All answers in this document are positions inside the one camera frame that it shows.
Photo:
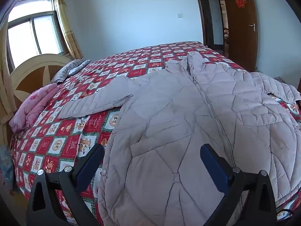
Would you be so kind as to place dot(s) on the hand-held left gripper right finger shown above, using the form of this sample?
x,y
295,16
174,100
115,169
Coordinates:
x,y
212,167

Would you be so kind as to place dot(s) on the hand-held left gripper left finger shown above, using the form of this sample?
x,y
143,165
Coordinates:
x,y
90,163

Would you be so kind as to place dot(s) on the light pink quilted jacket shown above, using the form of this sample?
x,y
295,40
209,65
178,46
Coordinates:
x,y
178,113

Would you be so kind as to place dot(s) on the pink folded quilt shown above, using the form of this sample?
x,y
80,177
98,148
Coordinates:
x,y
35,103

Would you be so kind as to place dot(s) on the light blue patterned cloth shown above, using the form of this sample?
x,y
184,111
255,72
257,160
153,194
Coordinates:
x,y
5,167

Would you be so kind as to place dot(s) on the grey striped pillow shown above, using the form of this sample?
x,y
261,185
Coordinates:
x,y
68,69

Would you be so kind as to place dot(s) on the grey cloth heap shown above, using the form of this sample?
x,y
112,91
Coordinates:
x,y
279,79

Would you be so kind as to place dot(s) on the red checkered cartoon bedspread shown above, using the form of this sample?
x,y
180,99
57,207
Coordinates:
x,y
131,61

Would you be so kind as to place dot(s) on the cream and brown headboard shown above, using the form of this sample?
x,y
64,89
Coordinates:
x,y
33,63

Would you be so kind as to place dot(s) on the yellow curtain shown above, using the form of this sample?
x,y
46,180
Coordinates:
x,y
6,75
67,28

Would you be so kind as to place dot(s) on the brown wooden door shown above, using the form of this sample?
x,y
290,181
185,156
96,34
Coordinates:
x,y
242,40

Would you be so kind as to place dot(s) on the window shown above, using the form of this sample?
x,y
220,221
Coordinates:
x,y
35,35

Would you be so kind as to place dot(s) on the red paper door decoration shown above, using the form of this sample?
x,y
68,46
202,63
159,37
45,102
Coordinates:
x,y
239,0

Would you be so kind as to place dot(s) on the dark wooden door frame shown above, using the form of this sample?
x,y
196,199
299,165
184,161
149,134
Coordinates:
x,y
199,9

